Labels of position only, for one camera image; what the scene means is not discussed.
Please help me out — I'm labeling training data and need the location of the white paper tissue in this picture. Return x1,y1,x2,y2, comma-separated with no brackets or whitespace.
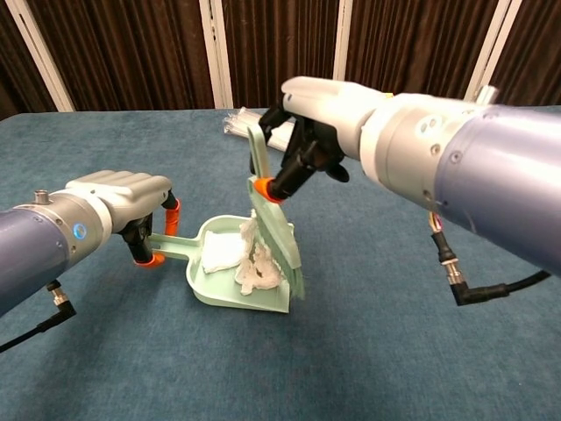
201,208,285,297

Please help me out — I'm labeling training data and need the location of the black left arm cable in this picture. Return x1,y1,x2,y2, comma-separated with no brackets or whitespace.
0,280,78,354

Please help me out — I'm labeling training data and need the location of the dark brown curtain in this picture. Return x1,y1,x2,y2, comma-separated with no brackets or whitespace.
0,0,561,122

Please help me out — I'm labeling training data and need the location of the white frame pole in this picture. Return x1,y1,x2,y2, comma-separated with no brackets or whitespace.
465,0,512,100
331,0,354,82
4,0,75,113
199,0,234,110

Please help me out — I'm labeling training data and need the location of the mint green plastic dustpan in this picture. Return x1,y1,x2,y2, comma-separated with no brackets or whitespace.
146,214,295,315

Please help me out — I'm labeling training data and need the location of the bundle of wrapped straws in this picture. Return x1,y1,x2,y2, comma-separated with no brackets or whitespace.
222,107,299,150

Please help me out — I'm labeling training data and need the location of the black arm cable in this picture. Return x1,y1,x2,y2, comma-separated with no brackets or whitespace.
0,280,78,354
427,214,551,307

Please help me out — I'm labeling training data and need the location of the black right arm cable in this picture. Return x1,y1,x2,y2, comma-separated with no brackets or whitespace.
427,214,551,307

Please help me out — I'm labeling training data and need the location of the mint green hand brush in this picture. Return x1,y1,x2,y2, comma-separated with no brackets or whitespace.
246,125,307,302

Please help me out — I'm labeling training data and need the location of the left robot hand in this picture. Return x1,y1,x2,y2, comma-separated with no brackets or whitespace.
65,169,181,269

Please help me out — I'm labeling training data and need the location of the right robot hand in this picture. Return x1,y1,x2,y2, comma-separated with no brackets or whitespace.
257,76,387,205

